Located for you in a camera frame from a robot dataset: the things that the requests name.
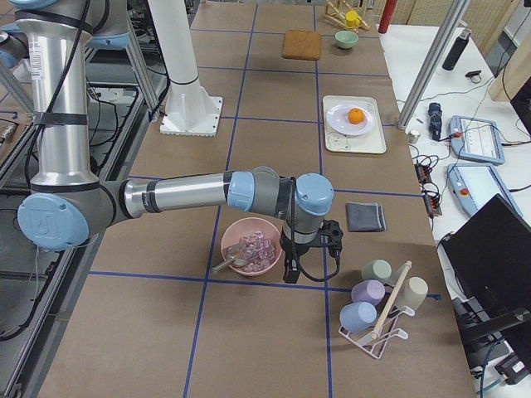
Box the orange fruit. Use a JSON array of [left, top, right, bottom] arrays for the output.
[[347, 108, 365, 124]]

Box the wooden mug rack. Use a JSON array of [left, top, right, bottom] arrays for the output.
[[324, 0, 370, 32]]

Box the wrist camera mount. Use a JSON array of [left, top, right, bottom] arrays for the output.
[[317, 220, 343, 259]]

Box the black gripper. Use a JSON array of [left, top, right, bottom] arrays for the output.
[[280, 235, 309, 284]]

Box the teach pendant far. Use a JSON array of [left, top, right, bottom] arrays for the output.
[[449, 115, 505, 165]]

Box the green plastic cup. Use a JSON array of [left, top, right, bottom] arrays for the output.
[[361, 259, 392, 284]]

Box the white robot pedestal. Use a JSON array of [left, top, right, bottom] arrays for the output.
[[149, 0, 223, 137]]

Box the cream bear tray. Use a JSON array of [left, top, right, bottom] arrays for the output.
[[323, 95, 387, 154]]

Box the beige plastic cup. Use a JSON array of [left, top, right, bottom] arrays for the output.
[[394, 277, 428, 311]]

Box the teach pendant near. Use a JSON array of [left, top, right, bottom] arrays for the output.
[[447, 163, 522, 216]]

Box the aluminium frame post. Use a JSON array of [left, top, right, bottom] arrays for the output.
[[397, 0, 470, 131]]

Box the small metal cylinder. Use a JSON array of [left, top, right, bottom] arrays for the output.
[[407, 129, 421, 144]]

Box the folded grey cloth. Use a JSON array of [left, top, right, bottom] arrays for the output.
[[345, 202, 387, 232]]

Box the wooden cutting board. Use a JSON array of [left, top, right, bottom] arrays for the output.
[[282, 30, 321, 61]]

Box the white round plate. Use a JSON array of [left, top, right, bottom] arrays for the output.
[[325, 104, 374, 136]]

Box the teach pendant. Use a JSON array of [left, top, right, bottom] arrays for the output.
[[447, 163, 522, 216], [449, 115, 505, 165]]

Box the folded dark blue umbrella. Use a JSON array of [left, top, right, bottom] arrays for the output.
[[428, 102, 442, 141]]

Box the purple plastic cup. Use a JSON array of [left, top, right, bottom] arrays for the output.
[[351, 279, 385, 306]]

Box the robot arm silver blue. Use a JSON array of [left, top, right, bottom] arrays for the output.
[[1, 23, 29, 69], [15, 1, 343, 284]]

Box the metal scoop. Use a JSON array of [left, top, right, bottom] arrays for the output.
[[212, 244, 250, 274]]

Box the pink bowl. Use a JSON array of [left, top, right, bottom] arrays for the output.
[[221, 217, 284, 276]]

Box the black water bottle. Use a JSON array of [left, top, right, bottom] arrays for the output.
[[441, 28, 471, 71]]

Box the black laptop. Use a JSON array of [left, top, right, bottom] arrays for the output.
[[442, 194, 530, 315]]

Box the white cup rack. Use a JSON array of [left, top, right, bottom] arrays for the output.
[[339, 260, 415, 359]]

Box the yellow mug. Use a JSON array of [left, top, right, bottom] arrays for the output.
[[344, 10, 362, 29]]

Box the red bottle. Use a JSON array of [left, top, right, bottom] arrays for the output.
[[378, 0, 397, 34]]

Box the blue plastic cup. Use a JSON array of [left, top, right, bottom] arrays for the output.
[[339, 302, 378, 332]]

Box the light green bowl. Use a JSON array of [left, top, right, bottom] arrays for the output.
[[334, 31, 359, 50]]

